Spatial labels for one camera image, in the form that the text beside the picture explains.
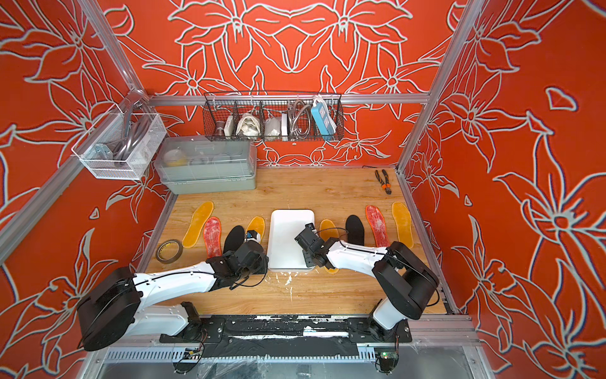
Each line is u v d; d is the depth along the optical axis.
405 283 0.44
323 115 0.87
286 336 0.73
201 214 1.01
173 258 0.88
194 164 1.00
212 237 0.95
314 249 0.68
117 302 0.41
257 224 0.99
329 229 0.82
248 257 0.65
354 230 0.98
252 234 0.78
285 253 0.89
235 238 0.95
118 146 0.78
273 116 0.96
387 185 1.10
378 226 0.97
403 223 0.98
